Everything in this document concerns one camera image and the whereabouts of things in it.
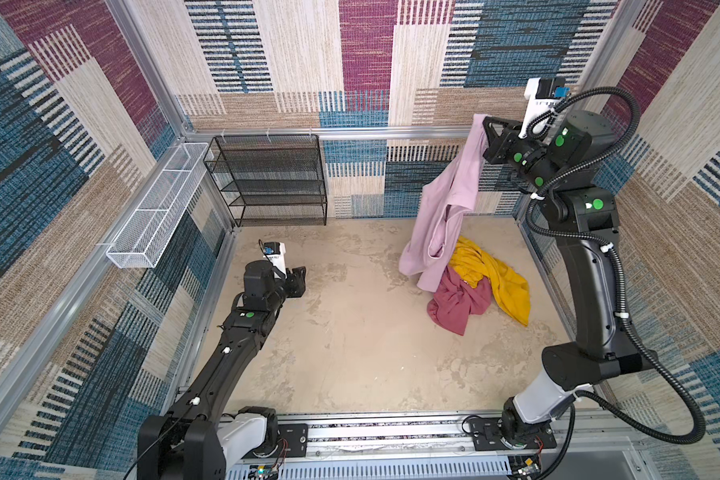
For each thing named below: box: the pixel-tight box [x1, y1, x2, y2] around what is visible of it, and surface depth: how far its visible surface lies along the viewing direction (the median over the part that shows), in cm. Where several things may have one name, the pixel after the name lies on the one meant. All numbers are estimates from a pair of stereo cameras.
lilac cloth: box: [399, 114, 488, 293], surface depth 74 cm
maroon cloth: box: [427, 266, 492, 336], surface depth 96 cm
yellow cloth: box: [449, 235, 531, 327], surface depth 98 cm
